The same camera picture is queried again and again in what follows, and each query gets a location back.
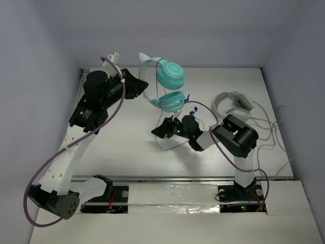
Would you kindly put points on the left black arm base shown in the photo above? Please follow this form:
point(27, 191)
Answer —
point(115, 202)

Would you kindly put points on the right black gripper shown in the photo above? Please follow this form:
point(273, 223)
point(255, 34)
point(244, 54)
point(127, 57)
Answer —
point(164, 128)

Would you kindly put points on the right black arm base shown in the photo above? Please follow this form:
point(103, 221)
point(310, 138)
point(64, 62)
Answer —
point(231, 202)

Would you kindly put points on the white grey headphones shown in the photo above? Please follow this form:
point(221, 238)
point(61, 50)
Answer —
point(241, 108)

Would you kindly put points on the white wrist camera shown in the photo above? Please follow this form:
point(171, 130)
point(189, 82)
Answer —
point(114, 58)
point(176, 114)

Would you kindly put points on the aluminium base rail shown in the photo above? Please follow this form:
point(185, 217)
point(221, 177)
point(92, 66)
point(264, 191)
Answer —
point(80, 178)

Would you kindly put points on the teal cat-ear headphones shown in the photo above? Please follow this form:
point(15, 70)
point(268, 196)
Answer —
point(170, 76)

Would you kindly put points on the blue twist tie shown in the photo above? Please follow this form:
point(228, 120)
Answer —
point(194, 111)

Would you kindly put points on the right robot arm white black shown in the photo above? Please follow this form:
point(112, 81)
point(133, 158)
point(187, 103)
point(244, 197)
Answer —
point(235, 135)

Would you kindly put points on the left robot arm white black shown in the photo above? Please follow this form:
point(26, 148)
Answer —
point(103, 97)

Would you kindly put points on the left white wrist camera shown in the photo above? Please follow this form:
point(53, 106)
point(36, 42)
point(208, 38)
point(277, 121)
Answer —
point(114, 58)

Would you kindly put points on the aluminium side rail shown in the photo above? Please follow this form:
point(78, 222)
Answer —
point(84, 73)

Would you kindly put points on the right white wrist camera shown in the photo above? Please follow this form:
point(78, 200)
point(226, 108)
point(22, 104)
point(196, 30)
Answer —
point(176, 114)

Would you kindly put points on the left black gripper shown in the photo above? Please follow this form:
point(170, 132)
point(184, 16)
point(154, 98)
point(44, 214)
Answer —
point(126, 84)

